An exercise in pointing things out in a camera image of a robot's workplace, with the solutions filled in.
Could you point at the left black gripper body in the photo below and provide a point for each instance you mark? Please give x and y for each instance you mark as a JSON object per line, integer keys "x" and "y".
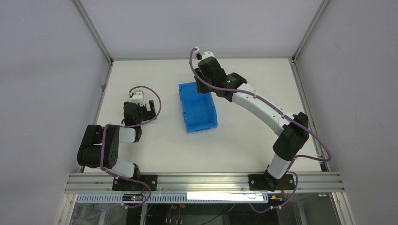
{"x": 146, "y": 112}

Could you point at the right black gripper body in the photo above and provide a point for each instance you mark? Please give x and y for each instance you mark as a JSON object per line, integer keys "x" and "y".
{"x": 201, "y": 83}

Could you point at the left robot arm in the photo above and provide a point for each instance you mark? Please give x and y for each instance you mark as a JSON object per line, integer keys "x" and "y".
{"x": 99, "y": 147}

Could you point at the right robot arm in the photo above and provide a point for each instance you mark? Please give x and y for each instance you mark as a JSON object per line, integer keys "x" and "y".
{"x": 291, "y": 129}

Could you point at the blue plastic bin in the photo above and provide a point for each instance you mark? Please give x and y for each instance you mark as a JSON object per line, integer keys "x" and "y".
{"x": 199, "y": 111}

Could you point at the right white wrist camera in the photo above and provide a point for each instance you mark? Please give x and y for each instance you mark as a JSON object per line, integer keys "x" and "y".
{"x": 203, "y": 55}

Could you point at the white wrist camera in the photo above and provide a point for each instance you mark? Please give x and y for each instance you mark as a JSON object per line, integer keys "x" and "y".
{"x": 137, "y": 97}
{"x": 203, "y": 55}

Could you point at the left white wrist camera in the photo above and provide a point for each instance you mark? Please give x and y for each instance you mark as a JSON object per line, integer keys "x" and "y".
{"x": 137, "y": 97}

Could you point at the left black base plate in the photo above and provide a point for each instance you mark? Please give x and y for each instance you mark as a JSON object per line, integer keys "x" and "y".
{"x": 124, "y": 185}

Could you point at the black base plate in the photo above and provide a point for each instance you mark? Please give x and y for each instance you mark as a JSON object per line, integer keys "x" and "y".
{"x": 258, "y": 183}
{"x": 124, "y": 185}

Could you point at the aluminium front rail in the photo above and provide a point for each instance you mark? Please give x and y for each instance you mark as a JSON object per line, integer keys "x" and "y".
{"x": 305, "y": 182}

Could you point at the grey slotted cable duct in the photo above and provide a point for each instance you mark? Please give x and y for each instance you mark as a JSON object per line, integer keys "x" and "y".
{"x": 190, "y": 198}

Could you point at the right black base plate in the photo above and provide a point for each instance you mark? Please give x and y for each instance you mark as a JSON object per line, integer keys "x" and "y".
{"x": 258, "y": 183}

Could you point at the left aluminium frame post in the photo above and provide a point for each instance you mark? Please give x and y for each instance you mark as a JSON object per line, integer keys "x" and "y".
{"x": 92, "y": 30}

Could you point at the aluminium frame post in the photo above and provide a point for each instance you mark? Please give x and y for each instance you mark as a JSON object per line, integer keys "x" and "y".
{"x": 318, "y": 14}
{"x": 92, "y": 30}

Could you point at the right aluminium frame post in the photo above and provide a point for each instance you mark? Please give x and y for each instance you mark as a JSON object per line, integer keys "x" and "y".
{"x": 318, "y": 14}

